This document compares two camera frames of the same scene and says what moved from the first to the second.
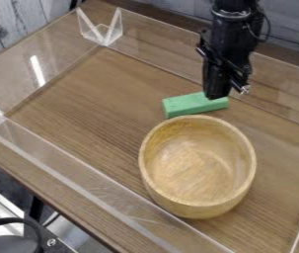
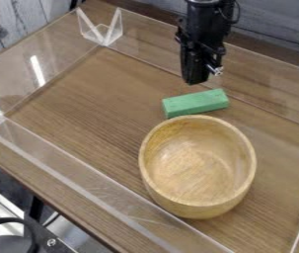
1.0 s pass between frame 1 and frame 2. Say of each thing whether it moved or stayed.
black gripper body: moved
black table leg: stayed
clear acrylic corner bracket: stayed
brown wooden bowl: stayed
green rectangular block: stayed
